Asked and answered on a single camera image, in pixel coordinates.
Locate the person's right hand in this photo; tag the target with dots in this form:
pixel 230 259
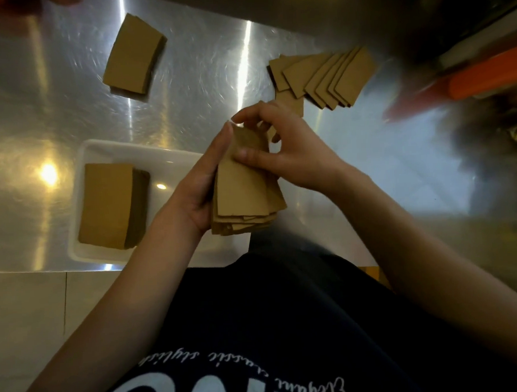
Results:
pixel 304 162

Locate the person's left hand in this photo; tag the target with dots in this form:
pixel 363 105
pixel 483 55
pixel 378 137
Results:
pixel 194 201

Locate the white plastic tray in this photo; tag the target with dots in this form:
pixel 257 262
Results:
pixel 171 163

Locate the gathered bundle brown paper pieces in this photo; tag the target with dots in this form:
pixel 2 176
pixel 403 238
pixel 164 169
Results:
pixel 241 194

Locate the fanned row brown paper pieces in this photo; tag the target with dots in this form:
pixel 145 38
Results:
pixel 322 79

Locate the small cardboard stack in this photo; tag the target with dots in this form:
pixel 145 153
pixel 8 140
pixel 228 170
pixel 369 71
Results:
pixel 128 54

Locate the person's right forearm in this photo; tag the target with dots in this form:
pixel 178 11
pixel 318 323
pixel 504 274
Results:
pixel 437 271

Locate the person's left forearm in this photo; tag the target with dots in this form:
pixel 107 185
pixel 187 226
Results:
pixel 110 328

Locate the yellow stool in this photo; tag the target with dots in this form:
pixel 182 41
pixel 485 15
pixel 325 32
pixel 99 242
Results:
pixel 375 276

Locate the black printed shirt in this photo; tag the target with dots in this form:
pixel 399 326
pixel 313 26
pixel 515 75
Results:
pixel 289 320

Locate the orange box at right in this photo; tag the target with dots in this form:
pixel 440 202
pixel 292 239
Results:
pixel 488 74

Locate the white tube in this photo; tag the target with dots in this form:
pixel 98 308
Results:
pixel 482 38

